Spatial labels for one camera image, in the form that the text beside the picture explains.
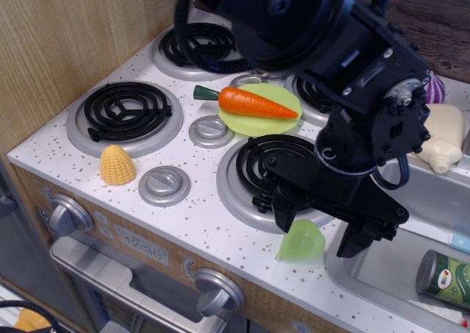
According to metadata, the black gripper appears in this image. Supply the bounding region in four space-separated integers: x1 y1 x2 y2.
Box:
264 102 410 258

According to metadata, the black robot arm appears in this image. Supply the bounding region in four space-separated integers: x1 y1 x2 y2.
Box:
174 0 430 258

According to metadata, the light green plate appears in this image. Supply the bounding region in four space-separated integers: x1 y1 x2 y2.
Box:
219 83 303 137

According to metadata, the orange toy carrot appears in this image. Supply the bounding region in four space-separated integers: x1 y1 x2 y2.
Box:
193 85 299 119

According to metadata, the green toy pear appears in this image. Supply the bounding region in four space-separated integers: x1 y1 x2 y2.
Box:
275 220 326 261

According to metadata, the front right black burner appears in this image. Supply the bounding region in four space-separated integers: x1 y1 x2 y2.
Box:
216 135 314 234

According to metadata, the black burner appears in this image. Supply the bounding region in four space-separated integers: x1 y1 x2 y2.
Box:
151 23 242 82
67 81 183 158
283 76 332 127
216 135 314 234

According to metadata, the silver sink basin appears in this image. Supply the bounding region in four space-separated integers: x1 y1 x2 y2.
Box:
325 157 469 332

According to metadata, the back right black burner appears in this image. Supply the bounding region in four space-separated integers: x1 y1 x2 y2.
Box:
283 76 332 127

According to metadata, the green toy can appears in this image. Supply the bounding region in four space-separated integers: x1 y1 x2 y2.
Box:
416 250 469 309

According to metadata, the right silver oven dial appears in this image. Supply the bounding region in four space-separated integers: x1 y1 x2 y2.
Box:
194 268 245 317

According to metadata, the silver oven dial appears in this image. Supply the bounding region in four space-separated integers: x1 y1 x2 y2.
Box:
48 193 94 237
194 268 245 317

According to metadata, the silver stovetop knob middle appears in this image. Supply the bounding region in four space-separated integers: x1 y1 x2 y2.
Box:
189 115 234 149

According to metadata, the silver stovetop knob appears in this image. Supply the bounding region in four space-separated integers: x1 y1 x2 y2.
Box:
229 74 268 88
138 165 191 207
189 115 234 149

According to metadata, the cream toy bottle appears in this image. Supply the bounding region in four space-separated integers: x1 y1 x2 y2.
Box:
414 104 465 174

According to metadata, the silver stovetop knob back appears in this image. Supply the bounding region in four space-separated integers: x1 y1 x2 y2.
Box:
229 74 268 88

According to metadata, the silver stovetop knob front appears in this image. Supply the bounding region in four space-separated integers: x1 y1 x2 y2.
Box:
138 165 191 207

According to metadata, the purple toy onion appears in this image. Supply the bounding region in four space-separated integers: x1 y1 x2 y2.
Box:
425 71 446 104

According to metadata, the white toy kitchen stove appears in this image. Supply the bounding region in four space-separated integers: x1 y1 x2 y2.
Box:
8 39 469 332

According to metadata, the oven clock display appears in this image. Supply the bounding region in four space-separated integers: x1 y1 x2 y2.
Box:
115 225 170 266

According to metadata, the back left black burner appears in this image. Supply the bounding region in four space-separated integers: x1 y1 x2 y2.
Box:
151 23 242 82

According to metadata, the yellow toy corn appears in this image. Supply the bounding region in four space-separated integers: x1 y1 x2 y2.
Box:
100 145 136 185

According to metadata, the front left black burner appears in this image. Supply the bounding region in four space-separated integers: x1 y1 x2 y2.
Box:
67 81 183 158

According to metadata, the left silver oven dial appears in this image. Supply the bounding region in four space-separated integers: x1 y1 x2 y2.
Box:
48 193 94 237

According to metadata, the toy knife blue handle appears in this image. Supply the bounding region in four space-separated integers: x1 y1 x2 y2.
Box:
399 221 469 254

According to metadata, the silver oven door handle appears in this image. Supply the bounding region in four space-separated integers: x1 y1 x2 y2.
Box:
50 237 227 332

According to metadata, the black cable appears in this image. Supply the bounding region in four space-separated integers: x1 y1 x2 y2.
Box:
0 300 62 333

